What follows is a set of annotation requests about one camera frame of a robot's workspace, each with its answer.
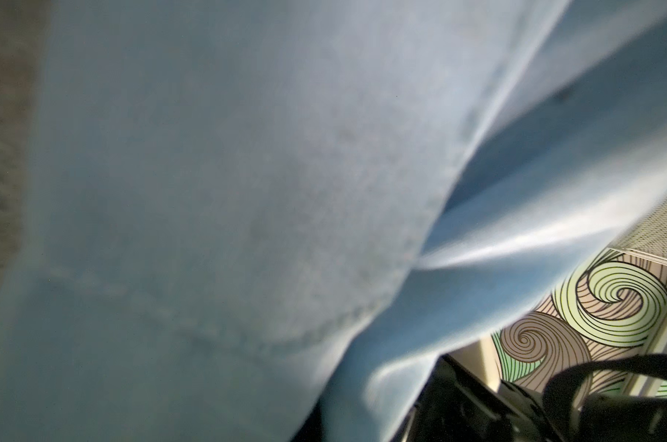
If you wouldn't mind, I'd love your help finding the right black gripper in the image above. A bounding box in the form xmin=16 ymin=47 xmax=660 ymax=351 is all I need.
xmin=404 ymin=355 xmax=554 ymax=442

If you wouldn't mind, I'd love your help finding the light blue long sleeve shirt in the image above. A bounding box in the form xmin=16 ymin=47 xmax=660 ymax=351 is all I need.
xmin=0 ymin=1 xmax=667 ymax=441

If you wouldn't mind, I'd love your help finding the white perforated plastic basket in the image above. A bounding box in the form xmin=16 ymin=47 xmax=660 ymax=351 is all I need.
xmin=611 ymin=199 xmax=667 ymax=266

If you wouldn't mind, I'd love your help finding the right black cable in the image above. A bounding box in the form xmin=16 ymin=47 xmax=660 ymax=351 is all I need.
xmin=541 ymin=352 xmax=667 ymax=442

